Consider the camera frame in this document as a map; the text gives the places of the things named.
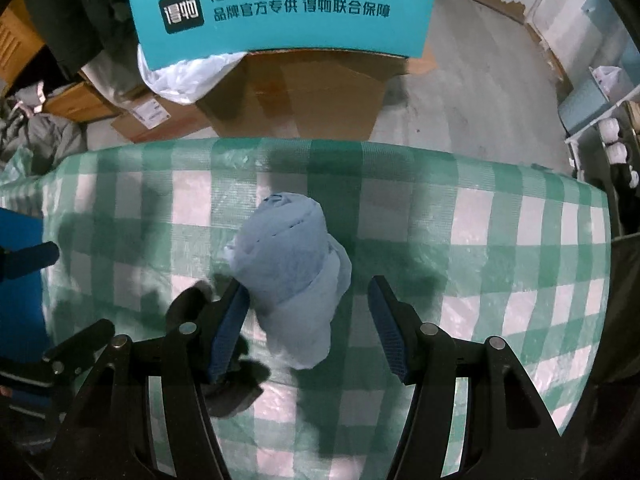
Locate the light blue box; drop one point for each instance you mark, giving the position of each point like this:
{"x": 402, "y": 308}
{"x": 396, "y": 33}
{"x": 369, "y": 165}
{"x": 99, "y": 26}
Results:
{"x": 585, "y": 105}

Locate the grey hoodie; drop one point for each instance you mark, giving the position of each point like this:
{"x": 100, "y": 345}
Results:
{"x": 45, "y": 140}

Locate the green checked tablecloth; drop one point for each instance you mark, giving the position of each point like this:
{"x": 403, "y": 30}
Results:
{"x": 500, "y": 240}

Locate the light blue cloth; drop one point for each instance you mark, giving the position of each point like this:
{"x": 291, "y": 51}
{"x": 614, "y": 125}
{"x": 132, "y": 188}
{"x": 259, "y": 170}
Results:
{"x": 295, "y": 280}

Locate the small white plastic bag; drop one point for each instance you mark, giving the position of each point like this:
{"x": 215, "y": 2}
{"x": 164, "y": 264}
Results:
{"x": 607, "y": 82}

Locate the labelled cardboard box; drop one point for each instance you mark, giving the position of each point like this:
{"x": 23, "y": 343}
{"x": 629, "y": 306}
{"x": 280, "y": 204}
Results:
{"x": 175, "y": 127}

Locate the white garment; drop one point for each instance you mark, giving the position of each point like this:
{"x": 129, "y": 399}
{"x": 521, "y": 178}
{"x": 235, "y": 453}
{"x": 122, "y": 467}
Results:
{"x": 110, "y": 77}

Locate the wooden louvered cabinet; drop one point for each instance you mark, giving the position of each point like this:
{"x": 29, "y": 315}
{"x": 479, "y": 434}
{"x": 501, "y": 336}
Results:
{"x": 75, "y": 102}

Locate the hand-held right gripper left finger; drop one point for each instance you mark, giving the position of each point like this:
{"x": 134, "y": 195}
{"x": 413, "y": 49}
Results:
{"x": 230, "y": 335}

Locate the white round bundle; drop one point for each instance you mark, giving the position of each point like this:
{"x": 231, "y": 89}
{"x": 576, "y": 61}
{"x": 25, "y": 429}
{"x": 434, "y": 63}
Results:
{"x": 611, "y": 129}
{"x": 619, "y": 154}

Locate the blue-rimmed cardboard box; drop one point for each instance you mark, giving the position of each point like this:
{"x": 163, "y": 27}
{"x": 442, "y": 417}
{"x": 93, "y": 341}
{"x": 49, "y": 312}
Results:
{"x": 22, "y": 310}

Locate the olive hanging jacket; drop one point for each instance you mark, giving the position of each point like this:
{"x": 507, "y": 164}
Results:
{"x": 75, "y": 10}

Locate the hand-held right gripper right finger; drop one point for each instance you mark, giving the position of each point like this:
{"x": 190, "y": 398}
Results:
{"x": 390, "y": 330}

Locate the white shelf rack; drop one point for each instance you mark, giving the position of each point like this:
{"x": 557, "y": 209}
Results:
{"x": 580, "y": 140}

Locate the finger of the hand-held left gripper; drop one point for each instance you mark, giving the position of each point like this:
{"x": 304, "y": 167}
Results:
{"x": 82, "y": 345}
{"x": 30, "y": 257}

